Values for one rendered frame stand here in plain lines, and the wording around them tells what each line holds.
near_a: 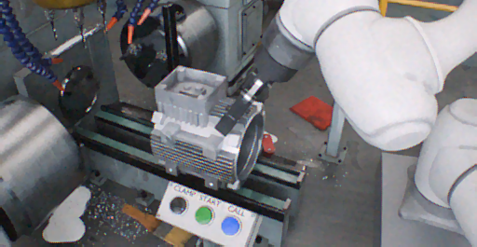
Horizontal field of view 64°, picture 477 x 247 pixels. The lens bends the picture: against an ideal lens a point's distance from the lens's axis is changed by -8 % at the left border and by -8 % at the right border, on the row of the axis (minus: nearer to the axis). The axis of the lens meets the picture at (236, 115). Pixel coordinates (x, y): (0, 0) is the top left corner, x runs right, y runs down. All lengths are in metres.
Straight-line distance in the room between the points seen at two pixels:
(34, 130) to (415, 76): 0.66
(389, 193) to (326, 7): 0.61
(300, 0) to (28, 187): 0.57
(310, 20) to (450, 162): 0.45
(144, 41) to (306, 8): 0.72
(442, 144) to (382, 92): 0.43
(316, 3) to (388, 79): 0.15
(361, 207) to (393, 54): 0.68
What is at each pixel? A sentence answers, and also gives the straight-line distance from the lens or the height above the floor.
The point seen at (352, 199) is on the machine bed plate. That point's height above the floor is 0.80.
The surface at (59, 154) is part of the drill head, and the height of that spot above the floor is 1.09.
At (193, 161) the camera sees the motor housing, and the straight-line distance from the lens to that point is 0.87.
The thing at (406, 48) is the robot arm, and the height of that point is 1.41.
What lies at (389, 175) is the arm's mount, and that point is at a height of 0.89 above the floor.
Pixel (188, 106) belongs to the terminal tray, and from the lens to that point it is 0.84.
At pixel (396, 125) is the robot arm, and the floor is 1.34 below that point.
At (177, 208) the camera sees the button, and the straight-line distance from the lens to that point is 0.71.
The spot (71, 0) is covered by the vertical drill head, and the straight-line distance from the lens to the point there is 0.90.
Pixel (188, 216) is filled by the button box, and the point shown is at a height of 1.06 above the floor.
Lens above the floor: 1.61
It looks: 37 degrees down
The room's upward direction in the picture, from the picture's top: straight up
